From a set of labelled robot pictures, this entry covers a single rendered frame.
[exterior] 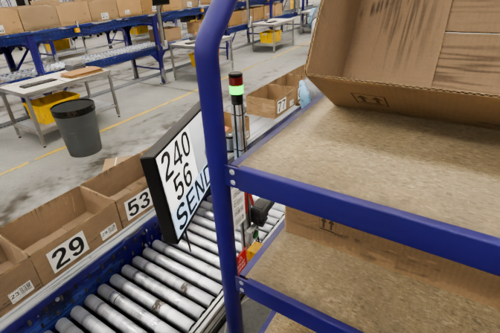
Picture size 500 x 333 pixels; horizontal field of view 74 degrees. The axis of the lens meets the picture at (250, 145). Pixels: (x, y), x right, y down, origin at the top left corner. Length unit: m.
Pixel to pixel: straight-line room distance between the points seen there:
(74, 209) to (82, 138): 2.74
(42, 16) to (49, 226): 4.92
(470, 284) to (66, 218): 1.74
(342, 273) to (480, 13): 0.46
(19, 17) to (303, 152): 6.06
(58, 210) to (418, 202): 1.72
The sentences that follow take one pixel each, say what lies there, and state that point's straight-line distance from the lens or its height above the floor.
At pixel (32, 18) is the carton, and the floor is 1.55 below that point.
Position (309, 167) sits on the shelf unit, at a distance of 0.42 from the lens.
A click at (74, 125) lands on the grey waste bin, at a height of 0.46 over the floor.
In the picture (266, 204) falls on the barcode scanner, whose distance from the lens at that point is 1.44.
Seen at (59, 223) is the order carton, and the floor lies 0.91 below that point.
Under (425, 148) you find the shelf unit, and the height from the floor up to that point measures 1.74.
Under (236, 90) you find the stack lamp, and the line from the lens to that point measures 1.17.
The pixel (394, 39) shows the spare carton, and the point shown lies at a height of 1.85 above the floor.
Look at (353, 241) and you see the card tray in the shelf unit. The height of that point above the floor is 1.57.
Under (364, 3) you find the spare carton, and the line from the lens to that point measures 0.68.
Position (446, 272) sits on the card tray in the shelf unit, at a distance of 0.57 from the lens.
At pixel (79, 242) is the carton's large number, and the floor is 0.97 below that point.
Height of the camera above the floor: 1.95
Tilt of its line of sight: 27 degrees down
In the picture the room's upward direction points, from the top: 3 degrees counter-clockwise
